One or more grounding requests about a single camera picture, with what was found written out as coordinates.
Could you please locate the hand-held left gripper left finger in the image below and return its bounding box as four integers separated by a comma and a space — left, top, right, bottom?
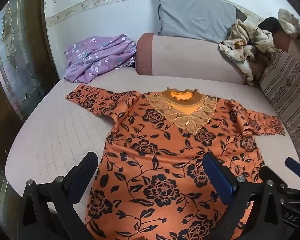
16, 151, 98, 240

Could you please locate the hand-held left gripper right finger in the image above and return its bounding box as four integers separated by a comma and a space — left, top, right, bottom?
202, 152, 285, 240

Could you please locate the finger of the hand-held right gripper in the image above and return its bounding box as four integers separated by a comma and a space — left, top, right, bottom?
259, 165, 290, 193
284, 156, 300, 188

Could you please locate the orange black floral blouse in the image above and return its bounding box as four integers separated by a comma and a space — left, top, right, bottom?
65, 84, 286, 240

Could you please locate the striped floral pillow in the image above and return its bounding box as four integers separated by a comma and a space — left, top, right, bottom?
259, 49, 300, 160

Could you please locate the purple floral cloth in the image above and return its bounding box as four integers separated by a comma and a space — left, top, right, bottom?
63, 34, 137, 83

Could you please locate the reddish brown cushion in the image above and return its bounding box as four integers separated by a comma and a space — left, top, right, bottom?
274, 30, 300, 54

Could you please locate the pink bolster cushion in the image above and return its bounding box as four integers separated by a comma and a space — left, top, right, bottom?
135, 32, 250, 85

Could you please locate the cream floral blanket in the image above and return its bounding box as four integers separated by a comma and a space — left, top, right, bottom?
217, 19, 277, 87

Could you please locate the wooden door with leaded glass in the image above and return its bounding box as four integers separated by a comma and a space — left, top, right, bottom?
0, 0, 59, 160

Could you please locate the black cloth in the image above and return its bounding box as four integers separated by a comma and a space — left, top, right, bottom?
259, 17, 287, 34

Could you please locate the white crumpled cloth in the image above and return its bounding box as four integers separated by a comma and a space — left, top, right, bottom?
277, 8, 300, 38

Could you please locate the grey pillow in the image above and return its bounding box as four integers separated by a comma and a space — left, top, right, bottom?
155, 0, 248, 43

